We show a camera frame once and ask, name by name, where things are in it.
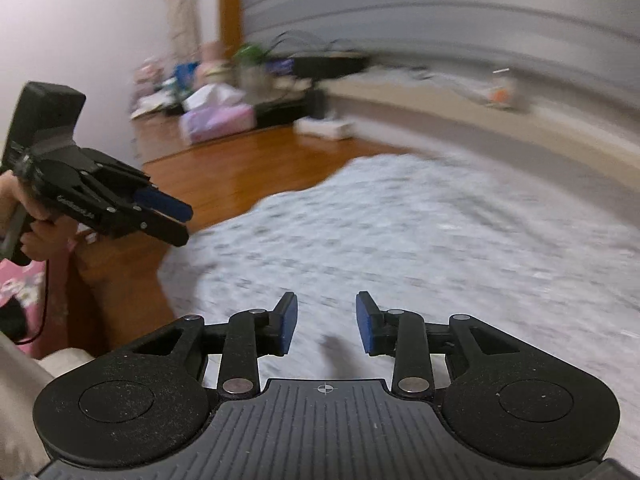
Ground beige curtain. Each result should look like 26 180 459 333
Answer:
165 0 202 56

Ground white power adapter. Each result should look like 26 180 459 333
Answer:
295 117 353 140

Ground white patterned shirt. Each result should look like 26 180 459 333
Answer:
157 152 640 461

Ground pink printed pants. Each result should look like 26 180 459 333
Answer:
0 260 68 358

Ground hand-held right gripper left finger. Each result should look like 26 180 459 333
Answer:
134 292 299 401

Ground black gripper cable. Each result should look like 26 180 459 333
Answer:
20 255 52 347

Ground green potted plant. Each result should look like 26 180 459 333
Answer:
232 35 282 92

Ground grey window blind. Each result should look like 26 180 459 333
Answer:
240 0 640 106

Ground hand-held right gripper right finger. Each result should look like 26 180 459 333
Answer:
355 291 521 401

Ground beige window sill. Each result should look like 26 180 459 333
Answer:
325 72 640 201

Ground wooden window frame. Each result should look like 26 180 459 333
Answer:
217 0 246 56

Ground glass jar with orange label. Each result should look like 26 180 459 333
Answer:
492 67 526 108

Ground black box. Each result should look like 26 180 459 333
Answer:
255 89 326 127

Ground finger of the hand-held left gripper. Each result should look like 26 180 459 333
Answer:
82 149 194 224
107 207 190 248

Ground white tissue box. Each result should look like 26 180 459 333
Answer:
182 84 246 111

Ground pink tissue pack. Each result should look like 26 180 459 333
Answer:
180 105 253 143

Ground person's left hand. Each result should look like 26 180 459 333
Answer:
0 170 77 262

